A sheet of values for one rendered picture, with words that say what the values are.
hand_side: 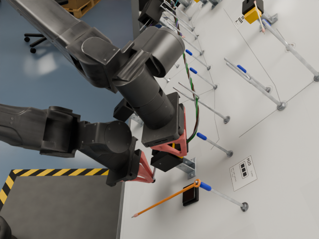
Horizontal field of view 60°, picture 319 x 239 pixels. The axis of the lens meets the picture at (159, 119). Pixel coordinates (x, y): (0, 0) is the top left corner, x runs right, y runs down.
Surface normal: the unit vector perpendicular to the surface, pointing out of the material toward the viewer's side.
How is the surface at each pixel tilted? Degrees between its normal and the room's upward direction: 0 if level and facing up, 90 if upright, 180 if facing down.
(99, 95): 0
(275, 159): 51
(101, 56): 24
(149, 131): 28
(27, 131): 64
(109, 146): 56
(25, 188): 0
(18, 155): 0
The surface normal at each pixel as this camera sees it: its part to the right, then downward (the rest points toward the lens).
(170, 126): -0.47, -0.62
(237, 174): -0.78, -0.47
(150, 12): 0.51, -0.10
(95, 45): -0.04, -0.44
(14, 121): 0.81, -0.07
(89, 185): 0.00, -0.76
